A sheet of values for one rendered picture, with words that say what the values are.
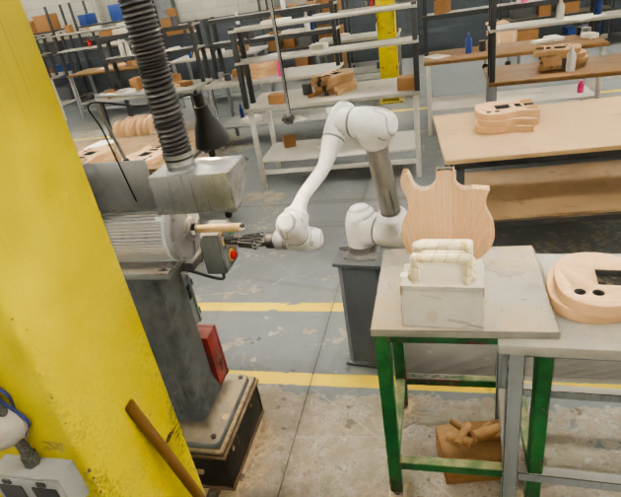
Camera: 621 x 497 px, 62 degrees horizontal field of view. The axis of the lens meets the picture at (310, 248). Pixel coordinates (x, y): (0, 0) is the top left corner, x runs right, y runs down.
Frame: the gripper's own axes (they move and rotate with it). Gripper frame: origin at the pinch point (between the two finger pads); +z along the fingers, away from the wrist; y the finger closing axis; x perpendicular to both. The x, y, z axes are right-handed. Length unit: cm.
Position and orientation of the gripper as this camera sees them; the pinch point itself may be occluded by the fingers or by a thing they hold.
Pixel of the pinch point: (232, 241)
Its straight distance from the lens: 230.5
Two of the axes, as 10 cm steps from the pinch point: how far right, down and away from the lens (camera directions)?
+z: -9.7, 0.2, 2.5
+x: -1.4, -8.7, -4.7
